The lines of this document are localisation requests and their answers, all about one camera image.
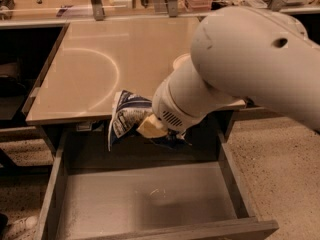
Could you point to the white bowl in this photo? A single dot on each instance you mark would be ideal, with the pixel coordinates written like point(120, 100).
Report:
point(180, 60)

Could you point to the metal bracket post middle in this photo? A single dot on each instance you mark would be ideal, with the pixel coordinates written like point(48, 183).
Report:
point(172, 8)

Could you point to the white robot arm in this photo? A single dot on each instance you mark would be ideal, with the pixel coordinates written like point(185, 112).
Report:
point(241, 53)

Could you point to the open grey top drawer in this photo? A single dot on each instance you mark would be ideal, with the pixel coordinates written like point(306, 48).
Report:
point(138, 191)

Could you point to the grey drawer cabinet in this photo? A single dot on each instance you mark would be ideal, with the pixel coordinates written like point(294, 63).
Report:
point(92, 60)

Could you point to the blue chip bag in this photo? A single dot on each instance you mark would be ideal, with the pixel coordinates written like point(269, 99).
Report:
point(128, 112)

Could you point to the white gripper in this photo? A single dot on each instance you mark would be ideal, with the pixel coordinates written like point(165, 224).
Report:
point(165, 110)

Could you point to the white sneaker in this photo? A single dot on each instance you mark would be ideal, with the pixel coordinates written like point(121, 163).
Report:
point(22, 229)

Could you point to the metal bracket post left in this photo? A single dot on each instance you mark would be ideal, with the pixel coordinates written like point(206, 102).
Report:
point(98, 11)

